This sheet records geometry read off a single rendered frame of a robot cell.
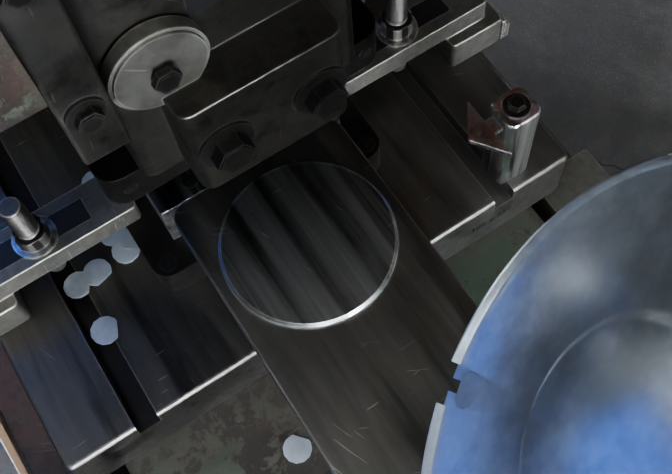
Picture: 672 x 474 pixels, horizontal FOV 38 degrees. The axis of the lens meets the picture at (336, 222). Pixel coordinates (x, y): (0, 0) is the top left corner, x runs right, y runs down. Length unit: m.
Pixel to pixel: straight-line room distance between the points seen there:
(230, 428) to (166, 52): 0.38
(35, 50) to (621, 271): 0.30
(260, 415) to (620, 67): 1.09
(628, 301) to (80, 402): 0.41
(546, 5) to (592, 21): 0.08
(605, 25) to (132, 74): 1.34
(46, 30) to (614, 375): 0.30
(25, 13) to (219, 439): 0.46
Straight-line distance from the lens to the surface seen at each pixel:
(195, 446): 0.78
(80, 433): 0.74
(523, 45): 1.70
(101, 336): 0.75
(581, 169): 0.86
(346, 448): 0.63
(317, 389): 0.64
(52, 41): 0.41
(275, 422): 0.77
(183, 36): 0.48
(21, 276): 0.74
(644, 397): 0.47
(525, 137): 0.72
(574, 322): 0.52
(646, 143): 1.64
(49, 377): 0.76
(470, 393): 0.57
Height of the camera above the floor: 1.39
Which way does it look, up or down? 65 degrees down
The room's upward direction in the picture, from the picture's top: 8 degrees counter-clockwise
